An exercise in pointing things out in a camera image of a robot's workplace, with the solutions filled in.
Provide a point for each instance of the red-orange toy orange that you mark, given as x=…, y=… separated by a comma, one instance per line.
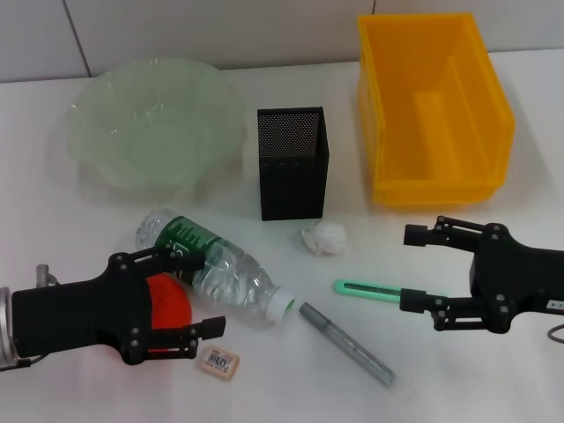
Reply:
x=169, y=302

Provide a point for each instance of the black mesh pen holder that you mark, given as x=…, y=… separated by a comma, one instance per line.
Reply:
x=291, y=189

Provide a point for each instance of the grey glitter marker pen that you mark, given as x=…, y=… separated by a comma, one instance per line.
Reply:
x=348, y=346

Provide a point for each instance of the green glass fruit plate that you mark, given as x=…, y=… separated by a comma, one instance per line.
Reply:
x=145, y=145

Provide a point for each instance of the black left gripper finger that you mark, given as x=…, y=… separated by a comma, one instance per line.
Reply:
x=211, y=327

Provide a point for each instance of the beige eraser with barcode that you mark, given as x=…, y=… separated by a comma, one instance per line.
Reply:
x=219, y=362

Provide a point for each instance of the white paper ball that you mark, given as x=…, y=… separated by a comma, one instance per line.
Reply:
x=326, y=238

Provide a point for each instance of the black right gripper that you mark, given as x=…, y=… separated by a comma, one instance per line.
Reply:
x=520, y=277

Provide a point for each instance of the clear green-label water bottle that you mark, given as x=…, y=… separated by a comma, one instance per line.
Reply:
x=229, y=273

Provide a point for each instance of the yellow plastic bin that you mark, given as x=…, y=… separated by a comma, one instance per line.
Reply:
x=440, y=132

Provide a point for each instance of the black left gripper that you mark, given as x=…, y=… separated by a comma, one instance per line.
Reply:
x=66, y=317

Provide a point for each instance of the mint green utility knife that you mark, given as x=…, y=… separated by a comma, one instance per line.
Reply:
x=365, y=291

